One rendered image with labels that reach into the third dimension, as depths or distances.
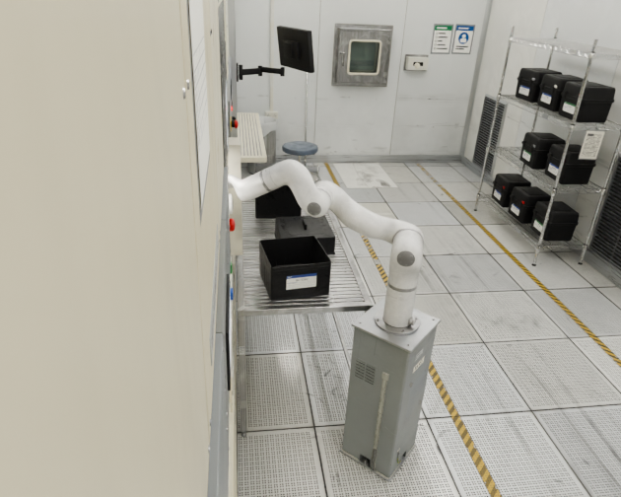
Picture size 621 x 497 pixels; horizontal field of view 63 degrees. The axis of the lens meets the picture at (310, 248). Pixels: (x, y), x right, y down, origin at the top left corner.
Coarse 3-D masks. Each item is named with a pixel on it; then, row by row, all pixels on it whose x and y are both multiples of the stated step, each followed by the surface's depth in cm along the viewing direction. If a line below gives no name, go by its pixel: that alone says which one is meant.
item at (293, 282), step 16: (272, 240) 243; (288, 240) 245; (304, 240) 248; (272, 256) 247; (288, 256) 250; (304, 256) 252; (320, 256) 240; (272, 272) 219; (288, 272) 222; (304, 272) 224; (320, 272) 226; (272, 288) 223; (288, 288) 225; (304, 288) 228; (320, 288) 230
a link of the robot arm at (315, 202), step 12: (276, 168) 195; (288, 168) 193; (300, 168) 194; (264, 180) 197; (276, 180) 196; (288, 180) 195; (300, 180) 193; (312, 180) 192; (300, 192) 192; (312, 192) 189; (324, 192) 193; (300, 204) 193; (312, 204) 189; (324, 204) 190; (312, 216) 192
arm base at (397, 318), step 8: (416, 288) 206; (392, 296) 206; (400, 296) 204; (408, 296) 204; (384, 304) 213; (392, 304) 207; (400, 304) 206; (408, 304) 206; (384, 312) 213; (392, 312) 208; (400, 312) 207; (408, 312) 208; (376, 320) 215; (384, 320) 214; (392, 320) 210; (400, 320) 209; (408, 320) 211; (416, 320) 216; (384, 328) 210; (392, 328) 210; (400, 328) 210; (408, 328) 211; (416, 328) 211
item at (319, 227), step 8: (296, 216) 286; (304, 216) 286; (280, 224) 275; (288, 224) 276; (296, 224) 276; (304, 224) 271; (312, 224) 277; (320, 224) 277; (328, 224) 278; (280, 232) 267; (288, 232) 267; (296, 232) 267; (304, 232) 268; (312, 232) 268; (320, 232) 269; (328, 232) 269; (320, 240) 263; (328, 240) 264; (328, 248) 266
